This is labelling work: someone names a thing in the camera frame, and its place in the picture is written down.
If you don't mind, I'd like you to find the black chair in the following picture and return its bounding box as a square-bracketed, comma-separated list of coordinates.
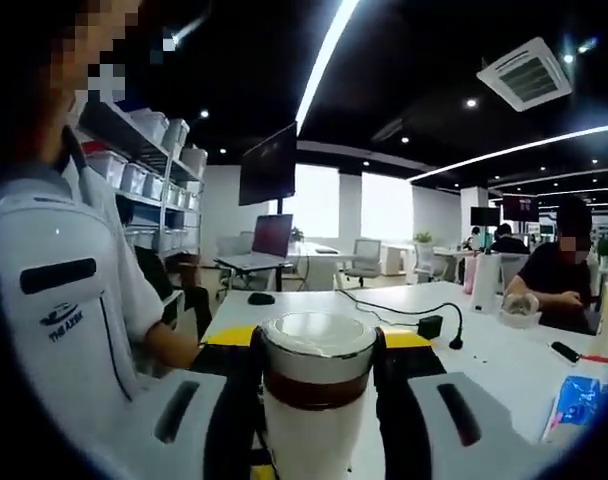
[133, 244, 213, 341]

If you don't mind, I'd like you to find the metal storage shelf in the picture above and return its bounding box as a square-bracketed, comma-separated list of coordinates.
[78, 104, 209, 261]

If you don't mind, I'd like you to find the open laptop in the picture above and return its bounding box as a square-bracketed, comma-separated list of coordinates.
[218, 213, 294, 269]

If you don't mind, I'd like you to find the blue tissue pack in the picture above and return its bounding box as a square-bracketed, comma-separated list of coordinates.
[541, 374, 608, 444]

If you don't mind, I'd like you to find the black power adapter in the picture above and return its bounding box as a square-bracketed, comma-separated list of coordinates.
[417, 314, 444, 339]

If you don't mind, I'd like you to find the dark hanging sign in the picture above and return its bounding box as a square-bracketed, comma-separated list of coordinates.
[502, 194, 539, 221]

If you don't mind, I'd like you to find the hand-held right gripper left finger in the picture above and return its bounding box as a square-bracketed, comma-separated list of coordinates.
[91, 324, 264, 480]

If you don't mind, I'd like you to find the cream white water cup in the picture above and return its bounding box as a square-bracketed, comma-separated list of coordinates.
[261, 392, 380, 480]

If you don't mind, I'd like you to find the black neck strap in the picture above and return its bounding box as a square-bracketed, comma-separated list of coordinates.
[61, 127, 93, 201]

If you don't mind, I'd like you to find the white brown cup lid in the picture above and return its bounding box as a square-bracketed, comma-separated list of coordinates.
[257, 312, 380, 407]

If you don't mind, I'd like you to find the black power cable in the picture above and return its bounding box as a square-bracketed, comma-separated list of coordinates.
[336, 288, 425, 324]

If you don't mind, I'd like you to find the black plug with gooseneck cable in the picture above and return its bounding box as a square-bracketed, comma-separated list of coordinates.
[433, 302, 464, 350]

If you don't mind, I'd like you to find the row of white storage boxes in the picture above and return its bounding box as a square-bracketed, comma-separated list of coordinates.
[83, 107, 209, 251]

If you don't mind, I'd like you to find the white office chair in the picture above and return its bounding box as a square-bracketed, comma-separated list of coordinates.
[344, 238, 383, 289]
[413, 242, 448, 284]

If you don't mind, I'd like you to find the white table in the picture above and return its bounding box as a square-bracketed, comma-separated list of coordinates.
[201, 282, 608, 480]

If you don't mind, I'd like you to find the person's white shirt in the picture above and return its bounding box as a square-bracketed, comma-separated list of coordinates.
[91, 174, 166, 351]

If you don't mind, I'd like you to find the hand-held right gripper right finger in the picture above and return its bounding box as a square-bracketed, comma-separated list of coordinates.
[373, 327, 545, 480]

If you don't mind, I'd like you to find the person's neck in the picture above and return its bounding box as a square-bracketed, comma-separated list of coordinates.
[3, 89, 85, 171]

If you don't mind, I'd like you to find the beige lidded bowl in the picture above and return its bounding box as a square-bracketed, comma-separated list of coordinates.
[501, 293, 543, 329]

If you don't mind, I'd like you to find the ceiling air conditioner unit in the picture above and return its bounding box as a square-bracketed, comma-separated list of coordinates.
[476, 37, 573, 112]

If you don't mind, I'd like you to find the ceiling light strip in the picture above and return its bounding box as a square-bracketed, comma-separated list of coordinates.
[294, 0, 361, 132]
[412, 122, 608, 182]

